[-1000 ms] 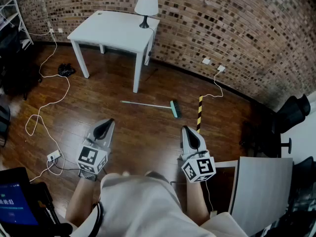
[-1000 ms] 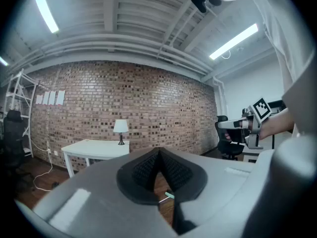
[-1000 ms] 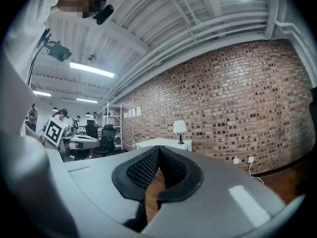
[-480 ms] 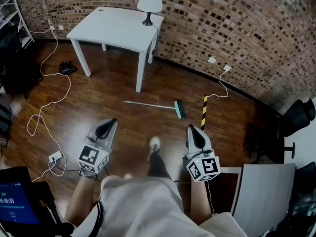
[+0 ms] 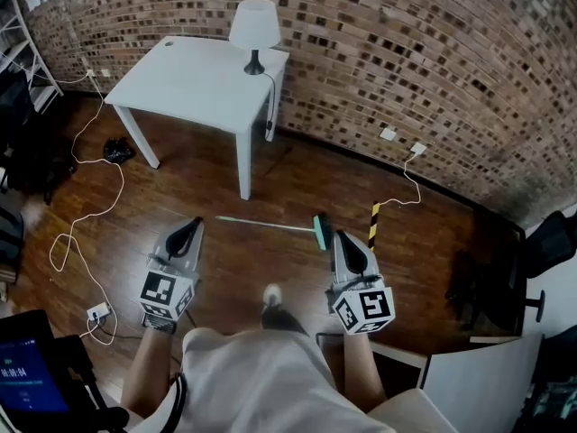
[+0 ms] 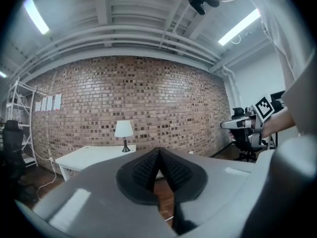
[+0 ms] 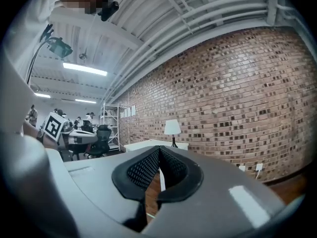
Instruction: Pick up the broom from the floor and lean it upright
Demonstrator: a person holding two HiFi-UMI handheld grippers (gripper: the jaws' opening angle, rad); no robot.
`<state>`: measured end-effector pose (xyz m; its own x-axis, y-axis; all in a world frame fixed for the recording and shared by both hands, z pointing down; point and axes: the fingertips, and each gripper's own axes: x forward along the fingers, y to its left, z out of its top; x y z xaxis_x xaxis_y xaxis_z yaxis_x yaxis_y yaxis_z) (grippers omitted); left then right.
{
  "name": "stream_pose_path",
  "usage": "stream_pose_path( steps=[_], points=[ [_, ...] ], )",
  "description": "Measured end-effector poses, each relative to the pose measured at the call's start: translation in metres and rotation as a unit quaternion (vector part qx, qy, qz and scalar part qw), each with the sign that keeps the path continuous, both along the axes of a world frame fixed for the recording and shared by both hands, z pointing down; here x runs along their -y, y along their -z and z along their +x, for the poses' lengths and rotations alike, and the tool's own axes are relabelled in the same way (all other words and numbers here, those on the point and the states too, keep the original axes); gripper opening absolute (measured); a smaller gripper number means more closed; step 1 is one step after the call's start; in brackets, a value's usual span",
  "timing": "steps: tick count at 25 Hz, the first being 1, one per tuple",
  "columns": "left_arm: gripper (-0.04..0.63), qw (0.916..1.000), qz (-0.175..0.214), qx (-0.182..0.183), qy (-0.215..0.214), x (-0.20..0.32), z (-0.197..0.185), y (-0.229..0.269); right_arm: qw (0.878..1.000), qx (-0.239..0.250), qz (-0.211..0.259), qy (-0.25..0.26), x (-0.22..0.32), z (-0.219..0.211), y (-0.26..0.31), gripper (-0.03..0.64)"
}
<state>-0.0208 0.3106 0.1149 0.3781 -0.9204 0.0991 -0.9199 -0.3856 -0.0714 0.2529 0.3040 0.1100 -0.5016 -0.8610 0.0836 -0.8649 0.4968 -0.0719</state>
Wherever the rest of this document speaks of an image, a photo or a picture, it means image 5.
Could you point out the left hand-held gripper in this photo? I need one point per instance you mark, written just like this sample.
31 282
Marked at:
164 293

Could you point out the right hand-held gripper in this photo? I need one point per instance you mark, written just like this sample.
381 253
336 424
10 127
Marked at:
365 307

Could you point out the green broom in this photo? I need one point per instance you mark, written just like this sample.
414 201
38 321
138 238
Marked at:
321 235

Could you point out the person's left forearm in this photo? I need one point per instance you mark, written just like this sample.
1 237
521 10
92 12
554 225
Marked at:
149 363

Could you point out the person's right forearm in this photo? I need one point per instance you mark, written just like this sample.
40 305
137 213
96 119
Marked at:
360 368

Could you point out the person's right shoe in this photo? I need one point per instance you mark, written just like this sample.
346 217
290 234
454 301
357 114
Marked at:
272 295

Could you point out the person's black trousers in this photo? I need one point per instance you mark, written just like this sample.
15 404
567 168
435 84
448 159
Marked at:
284 320

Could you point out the white power strip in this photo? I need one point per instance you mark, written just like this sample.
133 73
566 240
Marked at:
98 311

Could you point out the black plastic bag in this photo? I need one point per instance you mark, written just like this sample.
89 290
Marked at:
118 150

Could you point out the white square table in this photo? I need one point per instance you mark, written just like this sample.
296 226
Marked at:
189 84

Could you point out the white desk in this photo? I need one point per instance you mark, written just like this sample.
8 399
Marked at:
478 377

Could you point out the black office chair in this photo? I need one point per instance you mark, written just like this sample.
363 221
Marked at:
550 242
27 160

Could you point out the tablet with blue screen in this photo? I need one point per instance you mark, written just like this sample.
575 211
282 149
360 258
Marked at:
27 377

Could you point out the white metal shelf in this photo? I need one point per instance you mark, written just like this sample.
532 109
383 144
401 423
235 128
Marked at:
47 97

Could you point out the white shade table lamp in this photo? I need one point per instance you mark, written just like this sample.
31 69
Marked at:
253 23

